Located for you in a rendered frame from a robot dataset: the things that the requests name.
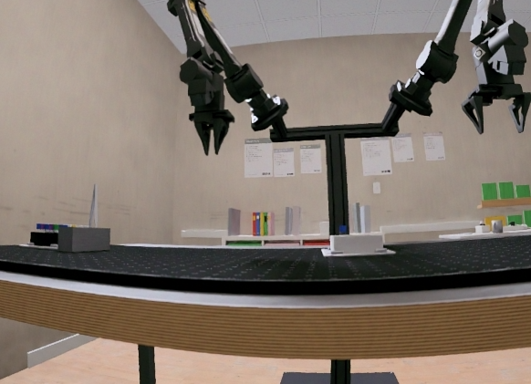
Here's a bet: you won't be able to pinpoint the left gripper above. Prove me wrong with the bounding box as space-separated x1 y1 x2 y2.
461 84 531 134

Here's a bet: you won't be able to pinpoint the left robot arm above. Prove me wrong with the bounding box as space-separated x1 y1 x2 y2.
397 0 528 110

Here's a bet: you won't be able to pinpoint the white rectangular tube rack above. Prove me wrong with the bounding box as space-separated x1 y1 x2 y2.
330 234 383 254

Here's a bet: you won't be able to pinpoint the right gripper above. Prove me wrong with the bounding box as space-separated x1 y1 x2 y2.
189 109 234 156

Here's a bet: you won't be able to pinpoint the metal forceps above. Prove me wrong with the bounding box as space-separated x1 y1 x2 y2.
88 184 98 227

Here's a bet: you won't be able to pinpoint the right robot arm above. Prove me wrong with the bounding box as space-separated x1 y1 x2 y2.
166 0 283 126

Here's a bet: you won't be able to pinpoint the black vial rack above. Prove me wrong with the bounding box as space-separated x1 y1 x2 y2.
30 232 58 247

